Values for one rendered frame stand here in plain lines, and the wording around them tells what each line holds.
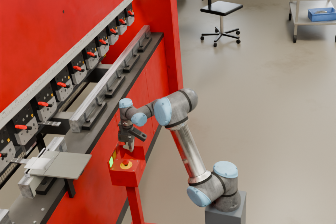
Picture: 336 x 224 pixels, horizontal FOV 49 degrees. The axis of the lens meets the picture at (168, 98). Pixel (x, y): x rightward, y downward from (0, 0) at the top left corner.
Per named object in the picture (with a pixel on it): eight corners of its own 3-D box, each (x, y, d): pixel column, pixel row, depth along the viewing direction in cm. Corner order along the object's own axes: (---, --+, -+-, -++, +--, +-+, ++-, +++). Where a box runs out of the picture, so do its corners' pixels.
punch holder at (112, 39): (112, 46, 276) (108, 25, 267) (101, 46, 278) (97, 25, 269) (119, 38, 288) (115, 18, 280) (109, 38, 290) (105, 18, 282)
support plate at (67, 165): (77, 180, 181) (77, 178, 181) (30, 174, 187) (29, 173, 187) (92, 156, 196) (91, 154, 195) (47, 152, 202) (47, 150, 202)
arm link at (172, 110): (229, 196, 173) (185, 88, 168) (206, 213, 166) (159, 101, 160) (214, 193, 184) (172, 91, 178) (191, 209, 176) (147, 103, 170)
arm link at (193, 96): (203, 79, 174) (155, 96, 216) (185, 88, 168) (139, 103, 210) (212, 102, 174) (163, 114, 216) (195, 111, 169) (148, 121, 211)
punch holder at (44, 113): (44, 123, 193) (35, 96, 185) (30, 122, 195) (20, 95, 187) (58, 108, 205) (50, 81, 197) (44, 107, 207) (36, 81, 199)
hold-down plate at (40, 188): (45, 195, 190) (44, 191, 188) (36, 194, 191) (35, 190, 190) (71, 157, 215) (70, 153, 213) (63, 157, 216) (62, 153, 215)
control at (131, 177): (138, 187, 219) (133, 164, 210) (112, 185, 223) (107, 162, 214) (146, 165, 236) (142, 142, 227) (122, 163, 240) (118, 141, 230)
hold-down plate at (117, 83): (112, 98, 270) (111, 94, 268) (105, 98, 271) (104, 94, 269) (125, 78, 294) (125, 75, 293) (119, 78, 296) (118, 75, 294)
